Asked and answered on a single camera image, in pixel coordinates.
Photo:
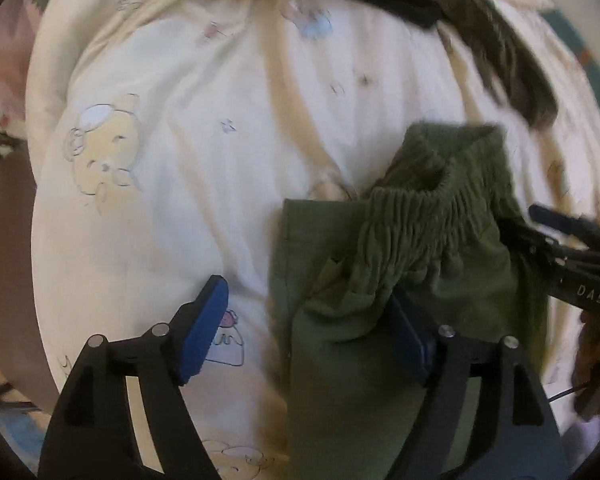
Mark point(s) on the pink cloth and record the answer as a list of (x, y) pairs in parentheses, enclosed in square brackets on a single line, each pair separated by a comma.
[(10, 60)]

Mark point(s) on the green pants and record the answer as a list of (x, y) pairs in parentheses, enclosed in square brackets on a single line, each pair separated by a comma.
[(340, 355)]

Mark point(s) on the bear print blanket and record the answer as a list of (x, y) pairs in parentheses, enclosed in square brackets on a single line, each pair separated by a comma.
[(180, 160)]

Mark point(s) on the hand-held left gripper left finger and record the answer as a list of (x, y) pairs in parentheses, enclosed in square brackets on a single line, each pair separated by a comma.
[(207, 330)]

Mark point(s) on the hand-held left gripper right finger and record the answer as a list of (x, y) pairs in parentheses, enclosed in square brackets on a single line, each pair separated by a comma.
[(410, 340)]

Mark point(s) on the grey pants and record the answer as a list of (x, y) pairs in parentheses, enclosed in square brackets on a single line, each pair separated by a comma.
[(505, 60)]

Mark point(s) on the brown chair seat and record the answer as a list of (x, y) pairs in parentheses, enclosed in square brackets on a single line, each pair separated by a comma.
[(10, 260)]

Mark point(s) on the teal cloth with orange stripe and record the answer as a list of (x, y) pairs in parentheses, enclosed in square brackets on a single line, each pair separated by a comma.
[(567, 27)]

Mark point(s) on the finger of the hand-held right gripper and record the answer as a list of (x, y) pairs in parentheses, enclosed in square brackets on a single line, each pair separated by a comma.
[(555, 221), (527, 240)]

